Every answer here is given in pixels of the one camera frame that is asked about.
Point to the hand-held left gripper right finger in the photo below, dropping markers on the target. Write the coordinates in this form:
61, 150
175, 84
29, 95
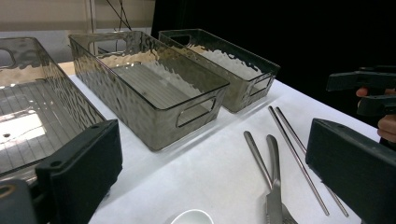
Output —
358, 174

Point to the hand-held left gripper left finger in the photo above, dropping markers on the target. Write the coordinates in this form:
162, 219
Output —
84, 168

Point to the metal chopstick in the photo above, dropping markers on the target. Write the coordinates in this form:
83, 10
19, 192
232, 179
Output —
291, 130
296, 155

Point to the smoky clear plastic bin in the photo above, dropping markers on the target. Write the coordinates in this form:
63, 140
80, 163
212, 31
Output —
236, 96
149, 124
46, 102

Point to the metal fork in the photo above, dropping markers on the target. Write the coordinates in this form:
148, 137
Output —
256, 155

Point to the white ceramic spoon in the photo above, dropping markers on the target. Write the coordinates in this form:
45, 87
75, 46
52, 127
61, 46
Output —
193, 217

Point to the black curtain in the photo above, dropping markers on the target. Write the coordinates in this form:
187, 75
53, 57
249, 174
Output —
311, 37

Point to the metal table knife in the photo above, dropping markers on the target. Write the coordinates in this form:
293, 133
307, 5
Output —
274, 202

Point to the white table cover sheet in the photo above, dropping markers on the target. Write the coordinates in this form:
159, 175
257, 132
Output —
202, 174

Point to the beige wooden shelf unit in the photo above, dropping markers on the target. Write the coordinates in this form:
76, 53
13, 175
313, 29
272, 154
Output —
46, 12

